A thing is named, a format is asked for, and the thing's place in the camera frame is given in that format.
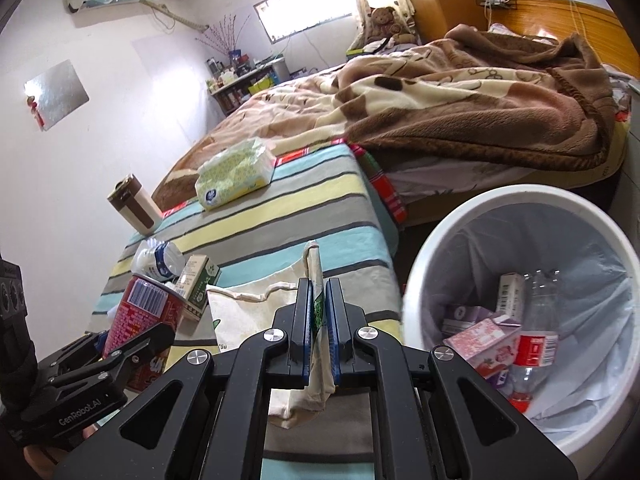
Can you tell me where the green white small carton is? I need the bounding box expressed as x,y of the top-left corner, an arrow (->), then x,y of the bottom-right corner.
175,255 -> 221,321

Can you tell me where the brown white travel mug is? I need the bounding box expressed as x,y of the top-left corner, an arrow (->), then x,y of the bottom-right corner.
107,174 -> 163,236

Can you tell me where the red white milk carton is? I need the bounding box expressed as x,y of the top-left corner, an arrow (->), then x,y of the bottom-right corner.
442,315 -> 521,378

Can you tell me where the silver wall poster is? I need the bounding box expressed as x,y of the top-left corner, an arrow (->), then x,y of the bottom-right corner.
23,60 -> 89,131

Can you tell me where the decorative branch vase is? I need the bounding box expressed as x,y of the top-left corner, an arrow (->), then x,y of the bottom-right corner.
195,14 -> 250,65

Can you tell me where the wooden headboard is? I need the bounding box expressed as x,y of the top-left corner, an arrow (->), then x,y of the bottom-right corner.
491,0 -> 639,78

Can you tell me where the green tissue pack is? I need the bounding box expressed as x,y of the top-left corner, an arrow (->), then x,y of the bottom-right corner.
194,138 -> 277,210

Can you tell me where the purple snack packet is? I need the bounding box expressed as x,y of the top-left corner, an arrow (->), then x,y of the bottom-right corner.
442,306 -> 495,338

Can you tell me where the brown beige fleece blanket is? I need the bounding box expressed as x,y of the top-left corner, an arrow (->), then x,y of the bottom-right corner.
153,25 -> 617,210

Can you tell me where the clear cola bottle red label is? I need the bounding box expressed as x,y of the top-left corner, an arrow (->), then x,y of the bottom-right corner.
509,269 -> 560,414

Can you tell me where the red drink can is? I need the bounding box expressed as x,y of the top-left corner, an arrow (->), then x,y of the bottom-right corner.
103,273 -> 186,393

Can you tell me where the beige cloth drawstring bag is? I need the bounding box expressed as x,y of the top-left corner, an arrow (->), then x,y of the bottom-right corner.
205,238 -> 338,430

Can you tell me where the cluttered wall shelf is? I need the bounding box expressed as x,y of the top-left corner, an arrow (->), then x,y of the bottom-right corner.
206,56 -> 292,116

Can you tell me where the window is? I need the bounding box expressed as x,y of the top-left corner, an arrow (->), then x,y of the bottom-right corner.
254,0 -> 354,44

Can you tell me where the white trash bin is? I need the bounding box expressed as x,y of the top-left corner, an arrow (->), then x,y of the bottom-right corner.
402,184 -> 639,479

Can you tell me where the white blue plastic bottle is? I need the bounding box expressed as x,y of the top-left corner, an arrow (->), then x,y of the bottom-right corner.
131,238 -> 186,282

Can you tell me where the striped bed sheet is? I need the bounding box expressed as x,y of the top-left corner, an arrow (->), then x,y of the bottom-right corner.
155,144 -> 401,479

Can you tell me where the white purple medicine box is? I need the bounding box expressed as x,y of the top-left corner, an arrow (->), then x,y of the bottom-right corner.
496,273 -> 525,322

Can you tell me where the brown teddy bear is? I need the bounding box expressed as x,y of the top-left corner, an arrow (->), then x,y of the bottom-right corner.
366,6 -> 416,44

